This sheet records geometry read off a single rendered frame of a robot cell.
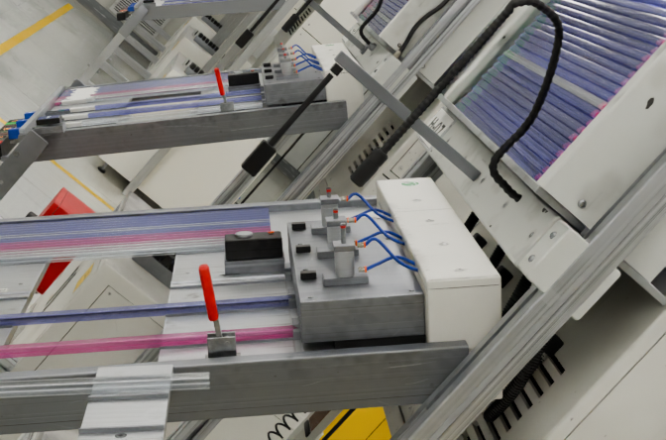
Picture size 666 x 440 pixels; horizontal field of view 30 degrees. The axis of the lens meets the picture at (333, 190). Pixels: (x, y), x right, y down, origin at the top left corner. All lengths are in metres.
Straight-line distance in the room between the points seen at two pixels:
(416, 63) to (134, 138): 0.63
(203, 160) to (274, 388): 4.76
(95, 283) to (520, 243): 1.62
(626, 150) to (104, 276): 1.72
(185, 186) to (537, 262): 4.87
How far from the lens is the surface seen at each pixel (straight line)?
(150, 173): 6.08
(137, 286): 2.81
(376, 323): 1.35
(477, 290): 1.33
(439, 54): 2.71
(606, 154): 1.29
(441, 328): 1.34
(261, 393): 1.32
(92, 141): 2.74
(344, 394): 1.33
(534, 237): 1.31
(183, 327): 1.46
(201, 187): 6.08
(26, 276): 1.73
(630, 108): 1.29
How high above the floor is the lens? 1.40
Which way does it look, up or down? 7 degrees down
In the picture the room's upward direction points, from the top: 42 degrees clockwise
